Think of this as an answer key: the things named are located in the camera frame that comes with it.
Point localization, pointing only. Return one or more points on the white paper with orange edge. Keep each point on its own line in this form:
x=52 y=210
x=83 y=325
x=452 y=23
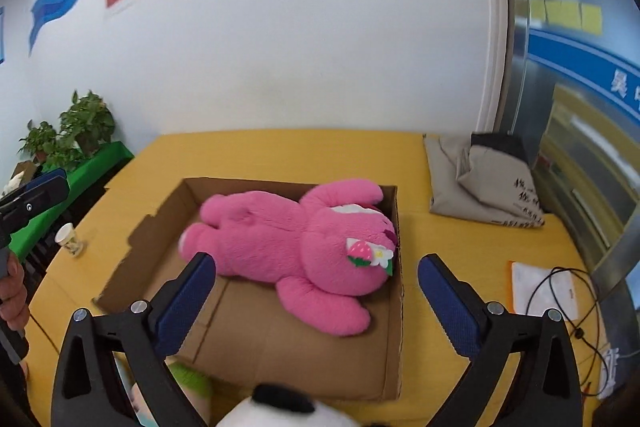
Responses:
x=535 y=287

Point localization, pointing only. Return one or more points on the black and white plush panda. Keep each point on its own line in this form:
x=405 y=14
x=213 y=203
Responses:
x=280 y=417

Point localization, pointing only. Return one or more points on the grey cloth bag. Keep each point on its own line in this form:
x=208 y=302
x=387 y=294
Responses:
x=450 y=177

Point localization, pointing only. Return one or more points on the green tablecloth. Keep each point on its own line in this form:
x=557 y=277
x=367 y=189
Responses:
x=95 y=162

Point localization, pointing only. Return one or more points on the yellow sticky note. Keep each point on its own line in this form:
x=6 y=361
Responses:
x=537 y=9
x=592 y=18
x=573 y=15
x=555 y=13

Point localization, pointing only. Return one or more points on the large potted green plant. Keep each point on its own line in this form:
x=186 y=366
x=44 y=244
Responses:
x=87 y=119

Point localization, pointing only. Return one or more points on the white door frame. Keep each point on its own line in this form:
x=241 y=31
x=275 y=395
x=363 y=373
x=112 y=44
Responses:
x=492 y=32

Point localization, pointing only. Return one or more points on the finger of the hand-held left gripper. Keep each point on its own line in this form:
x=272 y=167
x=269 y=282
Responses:
x=42 y=197

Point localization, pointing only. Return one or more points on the tissue box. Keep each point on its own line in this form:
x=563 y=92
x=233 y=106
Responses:
x=22 y=169

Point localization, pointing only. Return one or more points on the black slatted frame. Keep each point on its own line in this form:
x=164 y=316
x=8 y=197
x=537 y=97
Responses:
x=45 y=252

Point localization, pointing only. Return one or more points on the brown cardboard box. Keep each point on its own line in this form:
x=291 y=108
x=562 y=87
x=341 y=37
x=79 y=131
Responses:
x=300 y=347

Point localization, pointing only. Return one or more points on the blue door banner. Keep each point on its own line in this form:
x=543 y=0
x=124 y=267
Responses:
x=575 y=62

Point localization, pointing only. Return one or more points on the glass door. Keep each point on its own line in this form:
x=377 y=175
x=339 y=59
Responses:
x=590 y=157

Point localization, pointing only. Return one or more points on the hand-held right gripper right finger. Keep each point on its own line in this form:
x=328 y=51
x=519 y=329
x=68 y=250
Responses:
x=447 y=307

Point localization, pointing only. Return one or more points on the person's left hand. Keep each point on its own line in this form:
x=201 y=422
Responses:
x=14 y=297

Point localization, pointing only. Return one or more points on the small potted green plant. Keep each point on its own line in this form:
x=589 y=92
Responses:
x=65 y=157
x=39 y=139

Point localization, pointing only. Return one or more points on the white paper cup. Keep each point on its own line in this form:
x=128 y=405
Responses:
x=69 y=241

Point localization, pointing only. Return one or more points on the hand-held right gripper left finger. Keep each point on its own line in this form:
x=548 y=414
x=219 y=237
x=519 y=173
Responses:
x=187 y=302

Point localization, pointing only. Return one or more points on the white printed bag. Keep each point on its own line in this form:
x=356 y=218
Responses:
x=612 y=367

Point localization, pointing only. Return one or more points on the pink plush rabbit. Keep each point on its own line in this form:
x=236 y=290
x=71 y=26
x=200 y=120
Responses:
x=280 y=237

